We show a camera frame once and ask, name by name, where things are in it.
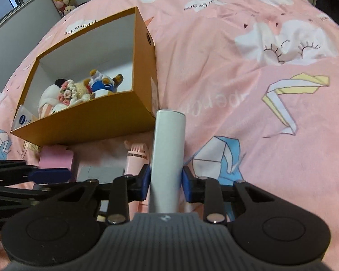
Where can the pink box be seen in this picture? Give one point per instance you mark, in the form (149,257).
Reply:
(56,158)

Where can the dark grey box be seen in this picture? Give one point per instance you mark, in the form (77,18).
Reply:
(101,173)

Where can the long white box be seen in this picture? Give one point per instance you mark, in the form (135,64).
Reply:
(166,152)

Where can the pink printed blanket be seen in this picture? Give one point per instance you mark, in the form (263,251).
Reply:
(243,104)

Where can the plush doll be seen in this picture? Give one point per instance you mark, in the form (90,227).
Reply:
(101,84)

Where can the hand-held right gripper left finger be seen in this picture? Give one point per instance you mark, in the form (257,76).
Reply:
(146,183)

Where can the panda plush with striped pants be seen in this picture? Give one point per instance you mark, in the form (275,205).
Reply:
(49,96)

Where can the orange cardboard box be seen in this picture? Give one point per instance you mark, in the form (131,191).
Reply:
(87,121)

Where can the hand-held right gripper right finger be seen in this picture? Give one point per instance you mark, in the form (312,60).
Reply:
(187,185)

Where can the crochet flower bouquet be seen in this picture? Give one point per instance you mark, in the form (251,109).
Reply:
(67,91)

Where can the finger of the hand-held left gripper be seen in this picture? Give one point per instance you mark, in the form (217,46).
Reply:
(50,175)
(17,195)

